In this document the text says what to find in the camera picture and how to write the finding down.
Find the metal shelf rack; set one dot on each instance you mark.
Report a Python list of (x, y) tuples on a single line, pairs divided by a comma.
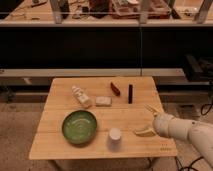
[(46, 13)]

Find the green ceramic bowl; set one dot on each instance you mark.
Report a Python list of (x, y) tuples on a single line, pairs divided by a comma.
[(79, 127)]

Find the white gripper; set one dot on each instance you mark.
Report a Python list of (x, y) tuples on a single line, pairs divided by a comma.
[(161, 124)]

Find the white rectangular sponge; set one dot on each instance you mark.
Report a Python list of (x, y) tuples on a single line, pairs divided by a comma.
[(103, 101)]

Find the wooden table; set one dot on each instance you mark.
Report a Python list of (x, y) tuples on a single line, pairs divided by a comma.
[(49, 143)]

